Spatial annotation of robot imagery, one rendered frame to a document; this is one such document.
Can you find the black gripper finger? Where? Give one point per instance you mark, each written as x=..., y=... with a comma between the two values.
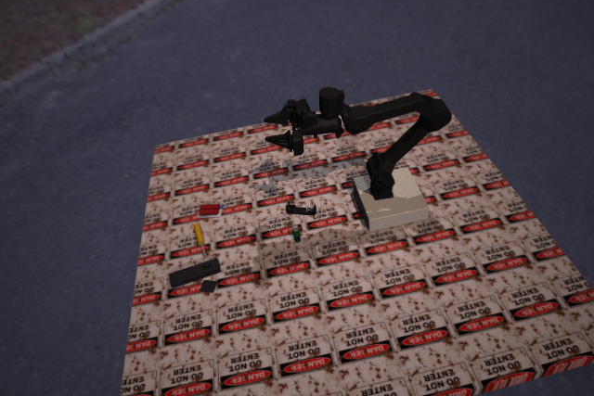
x=280, y=117
x=283, y=140

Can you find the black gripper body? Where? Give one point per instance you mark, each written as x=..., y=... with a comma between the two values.
x=297, y=135

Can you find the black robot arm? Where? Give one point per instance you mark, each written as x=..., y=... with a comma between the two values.
x=434, y=115

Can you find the dark green battery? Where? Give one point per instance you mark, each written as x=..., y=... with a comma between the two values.
x=296, y=233

